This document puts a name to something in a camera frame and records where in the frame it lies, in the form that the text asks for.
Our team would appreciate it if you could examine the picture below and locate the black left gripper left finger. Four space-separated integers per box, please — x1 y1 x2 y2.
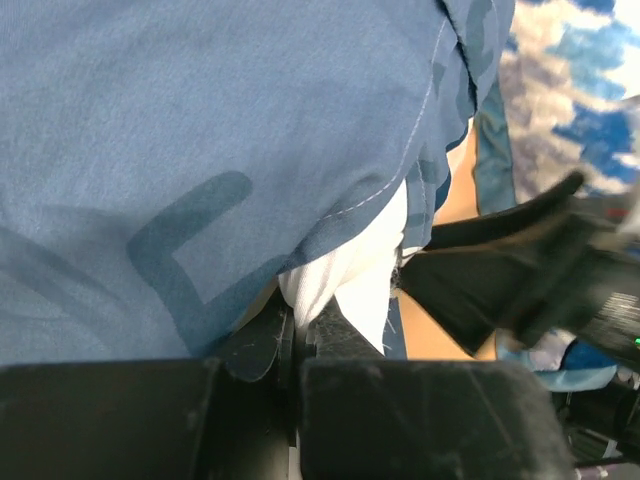
1 294 295 479

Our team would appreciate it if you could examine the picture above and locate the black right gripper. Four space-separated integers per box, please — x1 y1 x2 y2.
400 170 639 460

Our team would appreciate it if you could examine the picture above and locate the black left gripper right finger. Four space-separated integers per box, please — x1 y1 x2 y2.
298 304 573 479

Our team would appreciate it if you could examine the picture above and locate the white pillow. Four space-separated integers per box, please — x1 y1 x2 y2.
279 184 407 352

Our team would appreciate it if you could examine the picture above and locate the blue letter-print pillowcase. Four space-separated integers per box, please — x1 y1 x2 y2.
1 1 506 365

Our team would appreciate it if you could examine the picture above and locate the blue houndstooth bear pillow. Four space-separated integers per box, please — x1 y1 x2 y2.
474 0 640 391

